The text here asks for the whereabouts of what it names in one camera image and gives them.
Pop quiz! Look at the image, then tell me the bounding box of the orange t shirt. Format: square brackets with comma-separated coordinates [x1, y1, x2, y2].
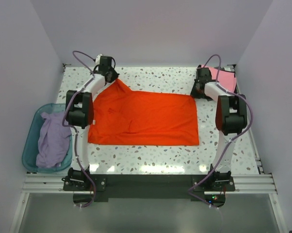
[88, 80, 199, 146]

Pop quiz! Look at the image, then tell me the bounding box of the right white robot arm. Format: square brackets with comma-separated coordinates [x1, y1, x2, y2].
[191, 66, 247, 191]

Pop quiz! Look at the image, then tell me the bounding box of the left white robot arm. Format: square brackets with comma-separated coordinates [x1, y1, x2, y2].
[63, 54, 119, 172]

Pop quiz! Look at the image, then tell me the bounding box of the pink folded t shirt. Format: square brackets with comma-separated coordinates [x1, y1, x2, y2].
[206, 66, 236, 92]

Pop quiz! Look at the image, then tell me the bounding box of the black folded t shirt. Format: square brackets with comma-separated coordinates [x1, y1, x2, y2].
[196, 65, 239, 98]

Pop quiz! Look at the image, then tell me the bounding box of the lavender t shirt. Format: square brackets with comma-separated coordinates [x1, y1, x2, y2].
[36, 111, 71, 168]

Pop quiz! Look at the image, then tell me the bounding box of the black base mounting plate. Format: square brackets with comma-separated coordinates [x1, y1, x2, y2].
[62, 170, 236, 204]

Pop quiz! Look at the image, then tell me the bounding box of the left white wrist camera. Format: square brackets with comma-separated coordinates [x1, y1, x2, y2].
[95, 54, 103, 63]

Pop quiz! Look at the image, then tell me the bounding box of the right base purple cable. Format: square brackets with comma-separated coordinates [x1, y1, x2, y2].
[186, 191, 224, 208]

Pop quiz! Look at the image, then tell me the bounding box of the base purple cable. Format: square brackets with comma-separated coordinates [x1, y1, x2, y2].
[73, 186, 99, 208]
[186, 191, 224, 208]

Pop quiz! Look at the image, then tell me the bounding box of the aluminium frame rail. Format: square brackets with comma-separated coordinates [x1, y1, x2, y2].
[22, 145, 279, 195]

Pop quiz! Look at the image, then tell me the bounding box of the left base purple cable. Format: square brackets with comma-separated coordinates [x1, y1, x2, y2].
[73, 186, 99, 208]

